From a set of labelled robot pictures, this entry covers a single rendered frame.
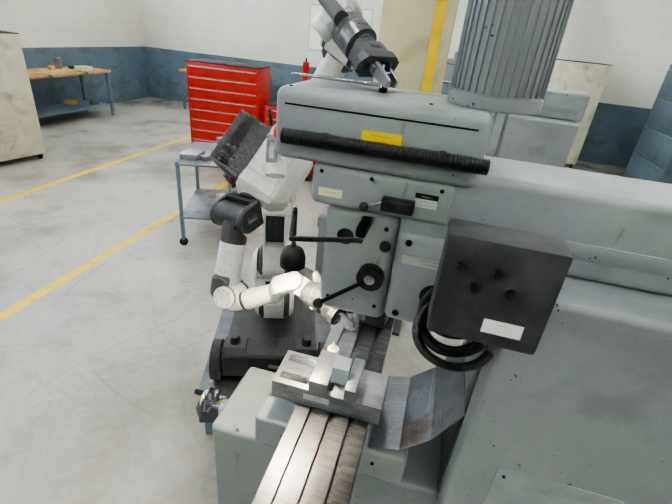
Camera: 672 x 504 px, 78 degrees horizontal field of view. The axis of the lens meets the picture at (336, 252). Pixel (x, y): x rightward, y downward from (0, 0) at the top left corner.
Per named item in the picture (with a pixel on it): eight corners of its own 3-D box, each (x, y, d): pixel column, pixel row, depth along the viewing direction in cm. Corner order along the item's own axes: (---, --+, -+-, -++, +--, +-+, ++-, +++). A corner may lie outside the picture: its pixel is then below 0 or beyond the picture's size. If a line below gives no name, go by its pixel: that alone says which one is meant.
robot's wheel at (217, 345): (217, 359, 224) (215, 330, 214) (226, 359, 224) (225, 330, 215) (209, 388, 206) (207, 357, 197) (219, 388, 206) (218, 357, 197)
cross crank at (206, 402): (188, 420, 165) (186, 399, 159) (204, 398, 175) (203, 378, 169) (225, 432, 162) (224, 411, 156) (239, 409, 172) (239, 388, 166)
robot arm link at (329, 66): (373, 45, 134) (338, 102, 148) (341, 19, 133) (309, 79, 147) (362, 50, 125) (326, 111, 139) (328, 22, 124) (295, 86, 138)
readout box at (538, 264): (424, 335, 79) (448, 235, 69) (428, 308, 87) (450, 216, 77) (535, 361, 75) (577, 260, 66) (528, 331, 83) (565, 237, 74)
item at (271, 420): (253, 442, 141) (253, 417, 135) (290, 372, 171) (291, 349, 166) (399, 488, 132) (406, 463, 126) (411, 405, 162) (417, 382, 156)
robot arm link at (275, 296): (300, 286, 134) (264, 295, 138) (312, 295, 142) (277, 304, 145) (299, 268, 138) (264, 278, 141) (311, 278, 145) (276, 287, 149)
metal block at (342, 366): (330, 381, 131) (332, 367, 128) (335, 368, 136) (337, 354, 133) (346, 385, 130) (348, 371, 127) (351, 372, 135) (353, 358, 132)
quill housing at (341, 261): (315, 308, 118) (324, 202, 103) (335, 273, 136) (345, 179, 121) (381, 324, 115) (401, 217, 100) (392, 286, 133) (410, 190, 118)
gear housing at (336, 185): (309, 202, 102) (311, 162, 98) (335, 175, 123) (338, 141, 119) (447, 229, 96) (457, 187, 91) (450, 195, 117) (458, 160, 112)
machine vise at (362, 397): (271, 396, 134) (271, 370, 129) (287, 364, 147) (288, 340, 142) (378, 426, 127) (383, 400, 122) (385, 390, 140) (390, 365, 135)
